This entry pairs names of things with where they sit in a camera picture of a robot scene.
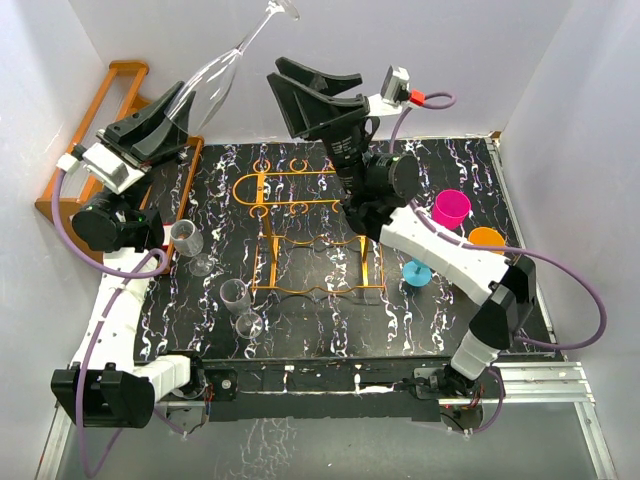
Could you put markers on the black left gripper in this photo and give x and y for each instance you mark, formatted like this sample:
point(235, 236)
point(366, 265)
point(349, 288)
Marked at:
point(162, 140)

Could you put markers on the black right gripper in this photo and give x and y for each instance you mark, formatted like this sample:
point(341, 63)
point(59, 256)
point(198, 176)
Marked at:
point(305, 110)

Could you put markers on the tall clear wine glass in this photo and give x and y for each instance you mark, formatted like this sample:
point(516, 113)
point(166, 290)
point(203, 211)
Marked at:
point(211, 84)

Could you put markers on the short clear wine glass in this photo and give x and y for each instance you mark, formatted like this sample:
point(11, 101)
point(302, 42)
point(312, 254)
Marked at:
point(188, 242)

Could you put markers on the pink plastic wine glass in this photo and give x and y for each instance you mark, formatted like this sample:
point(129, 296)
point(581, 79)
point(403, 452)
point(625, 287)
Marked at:
point(450, 209)

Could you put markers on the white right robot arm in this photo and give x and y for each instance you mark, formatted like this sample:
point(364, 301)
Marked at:
point(379, 204)

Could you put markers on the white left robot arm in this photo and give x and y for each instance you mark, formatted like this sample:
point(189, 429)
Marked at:
point(103, 387)

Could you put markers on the orange wooden shelf rack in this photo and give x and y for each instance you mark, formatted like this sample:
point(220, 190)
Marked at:
point(123, 193)

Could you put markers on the blue plastic wine glass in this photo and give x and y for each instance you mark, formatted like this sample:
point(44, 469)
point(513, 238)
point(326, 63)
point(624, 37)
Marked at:
point(416, 274)

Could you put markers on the orange plastic wine glass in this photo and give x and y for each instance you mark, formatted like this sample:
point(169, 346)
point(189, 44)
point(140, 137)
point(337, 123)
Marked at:
point(487, 237)

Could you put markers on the clear champagne flute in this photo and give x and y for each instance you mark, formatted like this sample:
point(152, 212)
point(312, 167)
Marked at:
point(236, 296)

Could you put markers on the black base bar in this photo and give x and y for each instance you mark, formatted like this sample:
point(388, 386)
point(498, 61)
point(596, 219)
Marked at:
point(414, 387)

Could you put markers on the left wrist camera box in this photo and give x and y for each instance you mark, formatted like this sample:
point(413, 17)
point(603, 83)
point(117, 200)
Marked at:
point(110, 169)

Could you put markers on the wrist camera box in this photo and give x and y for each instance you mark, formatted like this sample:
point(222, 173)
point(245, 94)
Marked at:
point(110, 169)
point(395, 94)

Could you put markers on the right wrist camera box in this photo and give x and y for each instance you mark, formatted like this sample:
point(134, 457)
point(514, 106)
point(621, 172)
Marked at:
point(395, 94)

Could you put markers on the gold wire wine glass rack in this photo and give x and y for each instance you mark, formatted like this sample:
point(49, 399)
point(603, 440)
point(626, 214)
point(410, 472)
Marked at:
point(302, 245)

